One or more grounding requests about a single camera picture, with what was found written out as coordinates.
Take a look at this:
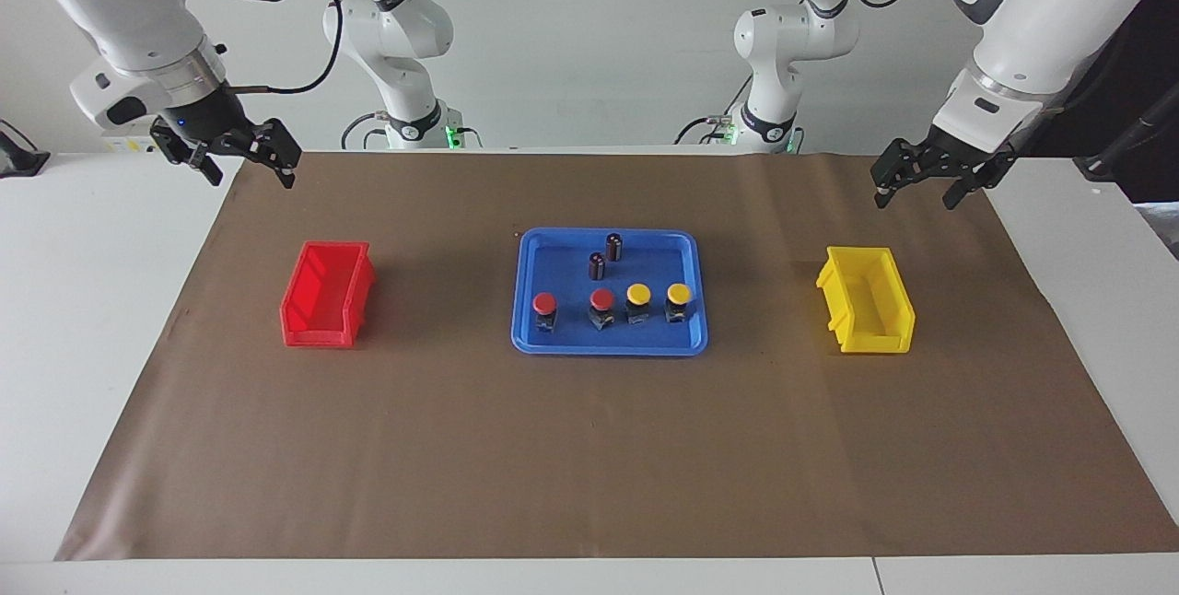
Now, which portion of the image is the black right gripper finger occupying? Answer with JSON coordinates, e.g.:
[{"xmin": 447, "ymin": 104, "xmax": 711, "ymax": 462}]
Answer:
[
  {"xmin": 241, "ymin": 119, "xmax": 303, "ymax": 190},
  {"xmin": 150, "ymin": 119, "xmax": 225, "ymax": 187}
]

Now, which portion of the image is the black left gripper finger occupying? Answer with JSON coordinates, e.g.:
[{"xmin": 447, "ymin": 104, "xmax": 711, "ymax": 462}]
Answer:
[
  {"xmin": 941, "ymin": 160, "xmax": 1007, "ymax": 212},
  {"xmin": 870, "ymin": 138, "xmax": 924, "ymax": 210}
]

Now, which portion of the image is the yellow plastic bin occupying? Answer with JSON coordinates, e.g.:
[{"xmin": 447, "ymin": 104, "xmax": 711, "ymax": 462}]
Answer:
[{"xmin": 816, "ymin": 246, "xmax": 916, "ymax": 355}]

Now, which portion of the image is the red plastic bin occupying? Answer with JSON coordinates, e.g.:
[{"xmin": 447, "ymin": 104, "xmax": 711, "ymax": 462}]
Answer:
[{"xmin": 280, "ymin": 240, "xmax": 376, "ymax": 349}]

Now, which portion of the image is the black stand pole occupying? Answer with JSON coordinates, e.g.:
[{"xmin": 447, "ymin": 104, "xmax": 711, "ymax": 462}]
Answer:
[{"xmin": 1073, "ymin": 84, "xmax": 1179, "ymax": 183}]

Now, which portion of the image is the black stand foot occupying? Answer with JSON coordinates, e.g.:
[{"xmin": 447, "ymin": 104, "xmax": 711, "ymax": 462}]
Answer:
[{"xmin": 0, "ymin": 119, "xmax": 52, "ymax": 180}]

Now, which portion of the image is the blue plastic tray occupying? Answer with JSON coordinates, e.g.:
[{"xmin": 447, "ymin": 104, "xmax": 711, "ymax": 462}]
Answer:
[{"xmin": 511, "ymin": 227, "xmax": 709, "ymax": 356}]

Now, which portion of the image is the brown paper table mat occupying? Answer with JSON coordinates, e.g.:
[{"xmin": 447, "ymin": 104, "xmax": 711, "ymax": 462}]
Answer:
[{"xmin": 55, "ymin": 151, "xmax": 1179, "ymax": 562}]

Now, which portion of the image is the black right base cable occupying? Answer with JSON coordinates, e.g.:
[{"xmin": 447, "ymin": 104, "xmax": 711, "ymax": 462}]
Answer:
[{"xmin": 339, "ymin": 111, "xmax": 484, "ymax": 152}]

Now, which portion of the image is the black base cable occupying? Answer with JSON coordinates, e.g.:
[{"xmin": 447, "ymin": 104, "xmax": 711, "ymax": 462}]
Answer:
[
  {"xmin": 339, "ymin": 111, "xmax": 484, "ymax": 152},
  {"xmin": 674, "ymin": 75, "xmax": 752, "ymax": 146}
]

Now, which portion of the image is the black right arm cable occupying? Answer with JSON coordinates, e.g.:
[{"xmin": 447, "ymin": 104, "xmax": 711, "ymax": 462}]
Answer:
[{"xmin": 230, "ymin": 0, "xmax": 369, "ymax": 97}]

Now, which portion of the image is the black left base cable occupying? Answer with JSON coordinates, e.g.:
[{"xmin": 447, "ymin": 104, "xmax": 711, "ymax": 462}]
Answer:
[{"xmin": 674, "ymin": 75, "xmax": 752, "ymax": 146}]

